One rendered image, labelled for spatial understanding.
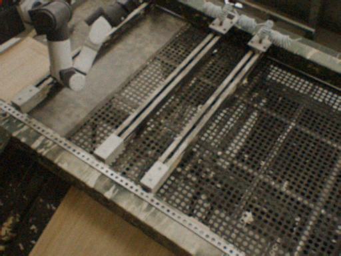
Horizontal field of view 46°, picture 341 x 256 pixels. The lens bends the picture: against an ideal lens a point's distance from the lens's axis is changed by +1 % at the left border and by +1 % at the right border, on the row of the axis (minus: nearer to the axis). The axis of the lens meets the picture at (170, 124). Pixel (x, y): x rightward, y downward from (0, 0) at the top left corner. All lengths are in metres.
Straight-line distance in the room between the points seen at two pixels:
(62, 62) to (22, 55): 0.59
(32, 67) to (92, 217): 0.83
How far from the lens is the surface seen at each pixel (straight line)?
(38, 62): 2.20
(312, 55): 2.28
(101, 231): 1.90
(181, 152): 1.72
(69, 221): 1.96
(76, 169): 1.71
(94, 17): 1.81
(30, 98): 1.96
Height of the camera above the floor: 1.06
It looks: 4 degrees up
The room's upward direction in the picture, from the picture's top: 31 degrees clockwise
